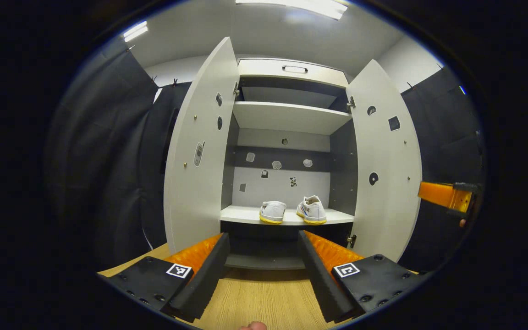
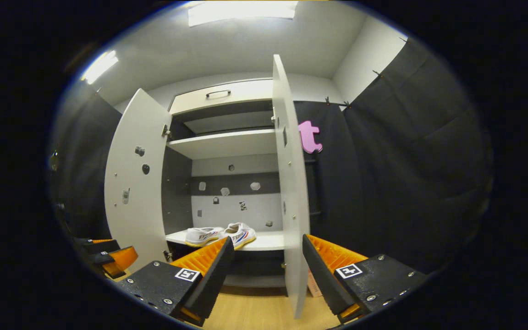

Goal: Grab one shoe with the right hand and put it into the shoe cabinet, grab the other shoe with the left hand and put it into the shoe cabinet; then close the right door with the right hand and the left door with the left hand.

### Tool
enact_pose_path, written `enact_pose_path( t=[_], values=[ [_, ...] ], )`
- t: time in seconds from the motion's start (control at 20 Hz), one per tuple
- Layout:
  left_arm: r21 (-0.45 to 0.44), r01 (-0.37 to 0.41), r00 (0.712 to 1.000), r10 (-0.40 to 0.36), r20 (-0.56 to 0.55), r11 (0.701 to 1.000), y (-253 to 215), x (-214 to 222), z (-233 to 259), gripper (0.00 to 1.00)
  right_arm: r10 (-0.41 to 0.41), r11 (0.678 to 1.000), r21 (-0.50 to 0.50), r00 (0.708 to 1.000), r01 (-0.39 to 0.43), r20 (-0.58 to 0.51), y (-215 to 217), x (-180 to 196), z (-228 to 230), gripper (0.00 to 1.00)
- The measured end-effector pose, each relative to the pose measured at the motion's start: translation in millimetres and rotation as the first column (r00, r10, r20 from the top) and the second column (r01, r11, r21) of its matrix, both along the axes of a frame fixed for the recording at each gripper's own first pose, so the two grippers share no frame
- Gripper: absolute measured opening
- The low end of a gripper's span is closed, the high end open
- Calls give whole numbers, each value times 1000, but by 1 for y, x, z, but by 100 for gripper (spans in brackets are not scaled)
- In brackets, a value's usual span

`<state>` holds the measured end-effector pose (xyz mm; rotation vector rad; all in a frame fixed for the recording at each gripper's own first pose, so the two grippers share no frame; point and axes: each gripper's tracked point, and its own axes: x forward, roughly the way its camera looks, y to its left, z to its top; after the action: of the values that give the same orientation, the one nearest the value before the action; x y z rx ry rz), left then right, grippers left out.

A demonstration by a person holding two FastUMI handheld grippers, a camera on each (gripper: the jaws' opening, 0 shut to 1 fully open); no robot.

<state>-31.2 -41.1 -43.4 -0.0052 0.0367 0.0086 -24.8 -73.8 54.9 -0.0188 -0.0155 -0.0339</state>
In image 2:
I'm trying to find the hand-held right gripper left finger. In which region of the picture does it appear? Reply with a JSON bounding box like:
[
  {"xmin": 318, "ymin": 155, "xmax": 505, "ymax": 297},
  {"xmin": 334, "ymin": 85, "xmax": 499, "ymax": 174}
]
[{"xmin": 115, "ymin": 236, "xmax": 236, "ymax": 327}]

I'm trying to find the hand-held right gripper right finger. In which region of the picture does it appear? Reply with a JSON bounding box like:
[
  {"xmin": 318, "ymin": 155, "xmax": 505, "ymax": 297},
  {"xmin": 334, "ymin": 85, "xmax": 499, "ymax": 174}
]
[{"xmin": 302, "ymin": 234, "xmax": 432, "ymax": 324}]

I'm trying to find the white cabinet door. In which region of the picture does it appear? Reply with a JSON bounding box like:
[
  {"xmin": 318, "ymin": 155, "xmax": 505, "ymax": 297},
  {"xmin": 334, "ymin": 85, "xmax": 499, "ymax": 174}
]
[
  {"xmin": 104, "ymin": 88, "xmax": 173, "ymax": 271},
  {"xmin": 271, "ymin": 54, "xmax": 311, "ymax": 320}
]

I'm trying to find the white shoe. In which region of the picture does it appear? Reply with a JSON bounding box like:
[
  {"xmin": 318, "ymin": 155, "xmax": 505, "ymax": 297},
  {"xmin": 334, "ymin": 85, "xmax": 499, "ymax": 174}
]
[
  {"xmin": 224, "ymin": 222, "xmax": 257, "ymax": 251},
  {"xmin": 185, "ymin": 226, "xmax": 226, "ymax": 248}
]

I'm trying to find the white shoe cabinet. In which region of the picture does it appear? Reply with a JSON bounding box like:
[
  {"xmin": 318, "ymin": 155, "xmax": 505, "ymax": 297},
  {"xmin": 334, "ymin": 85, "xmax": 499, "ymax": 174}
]
[{"xmin": 161, "ymin": 78, "xmax": 287, "ymax": 289}]

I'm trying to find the white cabinet shelf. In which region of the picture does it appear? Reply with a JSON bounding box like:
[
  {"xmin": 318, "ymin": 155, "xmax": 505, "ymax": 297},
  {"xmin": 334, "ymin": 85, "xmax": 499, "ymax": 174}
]
[
  {"xmin": 183, "ymin": 110, "xmax": 275, "ymax": 135},
  {"xmin": 166, "ymin": 129, "xmax": 277, "ymax": 160},
  {"xmin": 165, "ymin": 229, "xmax": 286, "ymax": 252}
]

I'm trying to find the white cabinet drawer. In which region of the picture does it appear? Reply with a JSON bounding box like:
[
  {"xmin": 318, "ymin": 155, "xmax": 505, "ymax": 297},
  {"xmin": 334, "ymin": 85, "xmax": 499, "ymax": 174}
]
[{"xmin": 169, "ymin": 79, "xmax": 275, "ymax": 115}]

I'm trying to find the black backdrop cloth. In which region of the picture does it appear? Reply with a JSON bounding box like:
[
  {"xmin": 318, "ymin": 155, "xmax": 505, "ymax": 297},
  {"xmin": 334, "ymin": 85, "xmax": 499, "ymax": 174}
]
[
  {"xmin": 342, "ymin": 38, "xmax": 494, "ymax": 275},
  {"xmin": 49, "ymin": 92, "xmax": 122, "ymax": 239},
  {"xmin": 294, "ymin": 100, "xmax": 365, "ymax": 275}
]

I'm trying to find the ceiling light panel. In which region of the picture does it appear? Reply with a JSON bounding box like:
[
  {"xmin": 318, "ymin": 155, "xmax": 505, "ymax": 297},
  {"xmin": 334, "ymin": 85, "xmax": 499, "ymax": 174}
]
[
  {"xmin": 187, "ymin": 0, "xmax": 299, "ymax": 27},
  {"xmin": 81, "ymin": 49, "xmax": 120, "ymax": 86}
]

